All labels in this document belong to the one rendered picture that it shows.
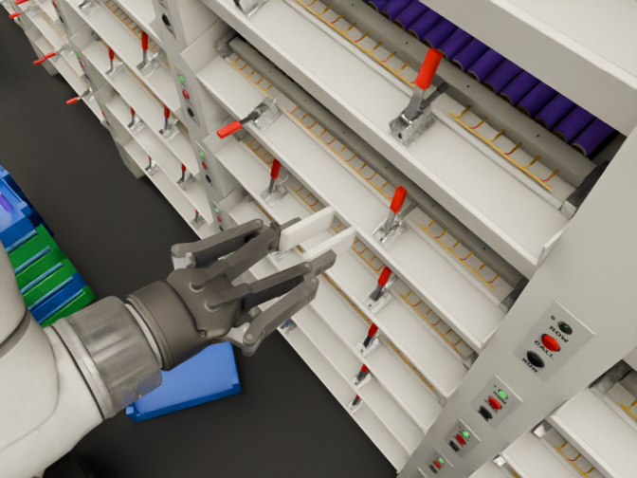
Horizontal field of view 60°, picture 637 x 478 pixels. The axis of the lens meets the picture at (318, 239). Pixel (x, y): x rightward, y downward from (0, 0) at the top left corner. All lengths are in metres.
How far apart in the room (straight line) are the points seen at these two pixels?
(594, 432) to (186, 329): 0.43
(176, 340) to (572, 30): 0.37
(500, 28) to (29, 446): 0.43
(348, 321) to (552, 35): 0.77
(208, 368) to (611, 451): 1.19
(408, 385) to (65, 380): 0.70
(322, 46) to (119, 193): 1.49
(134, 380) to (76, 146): 1.83
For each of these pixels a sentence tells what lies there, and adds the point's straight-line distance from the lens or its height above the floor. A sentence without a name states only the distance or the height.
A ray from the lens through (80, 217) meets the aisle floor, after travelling 2.03.
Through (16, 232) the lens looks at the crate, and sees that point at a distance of 1.51.
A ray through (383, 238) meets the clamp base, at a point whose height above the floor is 0.94.
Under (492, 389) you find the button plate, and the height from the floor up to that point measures 0.88.
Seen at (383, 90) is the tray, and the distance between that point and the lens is 0.59.
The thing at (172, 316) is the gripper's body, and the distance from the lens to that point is 0.48.
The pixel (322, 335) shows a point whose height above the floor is 0.37.
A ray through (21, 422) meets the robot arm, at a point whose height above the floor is 1.15.
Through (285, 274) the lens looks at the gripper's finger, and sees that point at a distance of 0.53.
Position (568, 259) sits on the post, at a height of 1.16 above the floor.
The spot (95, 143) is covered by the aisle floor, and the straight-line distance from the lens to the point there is 2.24.
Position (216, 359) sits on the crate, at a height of 0.00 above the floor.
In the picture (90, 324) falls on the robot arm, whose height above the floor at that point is 1.13.
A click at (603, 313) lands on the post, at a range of 0.49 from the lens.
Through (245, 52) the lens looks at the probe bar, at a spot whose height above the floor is 0.98.
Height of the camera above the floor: 1.53
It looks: 57 degrees down
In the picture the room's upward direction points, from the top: straight up
